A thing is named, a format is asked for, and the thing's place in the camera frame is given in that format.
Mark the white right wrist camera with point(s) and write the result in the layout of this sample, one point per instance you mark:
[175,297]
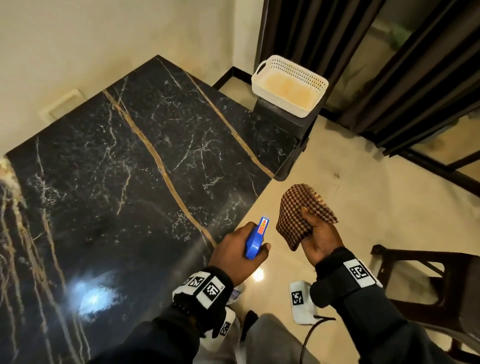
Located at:
[300,300]

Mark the person's right hand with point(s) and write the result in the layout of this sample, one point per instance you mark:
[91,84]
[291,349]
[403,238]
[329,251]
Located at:
[322,240]

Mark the dark plastic stool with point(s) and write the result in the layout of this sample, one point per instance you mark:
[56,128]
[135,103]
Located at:
[296,120]

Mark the dark curtain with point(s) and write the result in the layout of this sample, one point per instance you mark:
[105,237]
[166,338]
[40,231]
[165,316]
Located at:
[423,75]
[318,33]

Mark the white left wrist marker band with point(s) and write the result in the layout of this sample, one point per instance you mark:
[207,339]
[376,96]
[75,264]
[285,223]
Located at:
[204,288]

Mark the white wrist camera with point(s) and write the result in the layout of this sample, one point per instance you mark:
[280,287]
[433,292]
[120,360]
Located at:
[300,300]
[221,330]

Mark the dark skirting board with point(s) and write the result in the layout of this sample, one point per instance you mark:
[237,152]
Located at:
[232,75]

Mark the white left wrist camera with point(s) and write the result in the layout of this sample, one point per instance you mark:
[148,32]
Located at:
[221,330]

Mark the brown checkered cloth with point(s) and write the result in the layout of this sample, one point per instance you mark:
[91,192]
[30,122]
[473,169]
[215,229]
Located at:
[296,210]

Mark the white wall socket plate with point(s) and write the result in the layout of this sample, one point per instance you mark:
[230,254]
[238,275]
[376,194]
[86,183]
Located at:
[62,105]

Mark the person's right leg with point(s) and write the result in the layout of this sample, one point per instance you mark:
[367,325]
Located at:
[270,341]

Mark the person's leg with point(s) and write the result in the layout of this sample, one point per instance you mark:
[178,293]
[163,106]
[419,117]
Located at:
[270,341]
[217,354]

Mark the dark brown plastic chair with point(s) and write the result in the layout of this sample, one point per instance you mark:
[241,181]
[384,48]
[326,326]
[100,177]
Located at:
[450,292]

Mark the blue spray bottle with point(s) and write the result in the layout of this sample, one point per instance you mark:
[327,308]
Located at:
[255,240]

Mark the person's left hand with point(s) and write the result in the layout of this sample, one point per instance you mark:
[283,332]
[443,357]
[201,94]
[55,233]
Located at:
[232,258]

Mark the person's left forearm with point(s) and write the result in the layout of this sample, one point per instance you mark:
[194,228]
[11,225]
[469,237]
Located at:
[168,333]

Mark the white right wrist marker band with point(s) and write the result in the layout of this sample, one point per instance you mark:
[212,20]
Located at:
[360,272]

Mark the white wrist marker band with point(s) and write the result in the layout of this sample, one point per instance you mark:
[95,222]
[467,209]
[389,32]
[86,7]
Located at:
[204,288]
[360,272]

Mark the person's left leg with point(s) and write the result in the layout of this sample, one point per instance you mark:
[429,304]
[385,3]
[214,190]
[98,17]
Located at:
[217,354]

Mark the black marble table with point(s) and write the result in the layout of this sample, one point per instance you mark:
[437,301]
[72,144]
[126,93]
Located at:
[131,180]

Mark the white perforated plastic basket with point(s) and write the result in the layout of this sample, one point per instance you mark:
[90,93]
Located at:
[288,88]

